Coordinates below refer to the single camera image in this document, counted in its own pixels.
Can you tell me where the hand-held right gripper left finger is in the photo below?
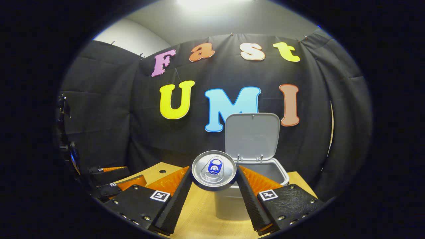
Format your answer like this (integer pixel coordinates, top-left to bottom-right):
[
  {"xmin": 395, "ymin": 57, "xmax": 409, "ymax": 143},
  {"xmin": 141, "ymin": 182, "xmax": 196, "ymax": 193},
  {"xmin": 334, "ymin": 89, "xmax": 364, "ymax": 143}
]
[{"xmin": 105, "ymin": 166, "xmax": 193, "ymax": 236}]

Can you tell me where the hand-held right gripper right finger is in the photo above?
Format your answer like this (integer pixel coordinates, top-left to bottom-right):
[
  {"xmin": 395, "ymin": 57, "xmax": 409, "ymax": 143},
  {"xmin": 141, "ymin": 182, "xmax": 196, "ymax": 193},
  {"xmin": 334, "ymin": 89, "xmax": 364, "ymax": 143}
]
[{"xmin": 236, "ymin": 165, "xmax": 325, "ymax": 236}]

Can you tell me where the silver pop can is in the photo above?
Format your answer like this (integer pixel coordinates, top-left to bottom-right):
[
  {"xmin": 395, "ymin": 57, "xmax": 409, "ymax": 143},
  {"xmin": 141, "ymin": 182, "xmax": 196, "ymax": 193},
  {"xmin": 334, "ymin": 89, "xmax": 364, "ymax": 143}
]
[{"xmin": 192, "ymin": 150, "xmax": 237, "ymax": 192}]

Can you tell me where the white desktop garbage bin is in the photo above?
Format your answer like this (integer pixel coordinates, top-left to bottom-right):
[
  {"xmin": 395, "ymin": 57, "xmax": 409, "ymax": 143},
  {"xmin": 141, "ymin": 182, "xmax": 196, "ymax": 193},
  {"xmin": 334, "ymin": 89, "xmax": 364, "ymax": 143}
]
[{"xmin": 214, "ymin": 113, "xmax": 290, "ymax": 221}]

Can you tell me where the wooden desktop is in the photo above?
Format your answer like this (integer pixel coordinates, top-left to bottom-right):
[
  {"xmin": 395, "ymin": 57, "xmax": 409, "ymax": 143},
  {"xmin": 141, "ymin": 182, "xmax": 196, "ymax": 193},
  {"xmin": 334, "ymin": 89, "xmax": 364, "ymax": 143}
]
[{"xmin": 113, "ymin": 162, "xmax": 317, "ymax": 239}]

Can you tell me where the black backdrop cloth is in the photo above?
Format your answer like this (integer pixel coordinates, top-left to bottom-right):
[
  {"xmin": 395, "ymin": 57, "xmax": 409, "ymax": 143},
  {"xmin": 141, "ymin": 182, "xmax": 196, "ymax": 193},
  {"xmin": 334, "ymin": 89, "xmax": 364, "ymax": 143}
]
[{"xmin": 58, "ymin": 28, "xmax": 372, "ymax": 201}]

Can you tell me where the large ceiling light panel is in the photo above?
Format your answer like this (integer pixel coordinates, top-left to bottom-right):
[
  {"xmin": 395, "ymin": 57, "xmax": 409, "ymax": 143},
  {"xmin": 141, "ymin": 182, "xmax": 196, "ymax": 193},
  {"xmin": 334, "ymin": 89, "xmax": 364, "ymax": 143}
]
[{"xmin": 176, "ymin": 0, "xmax": 256, "ymax": 10}]

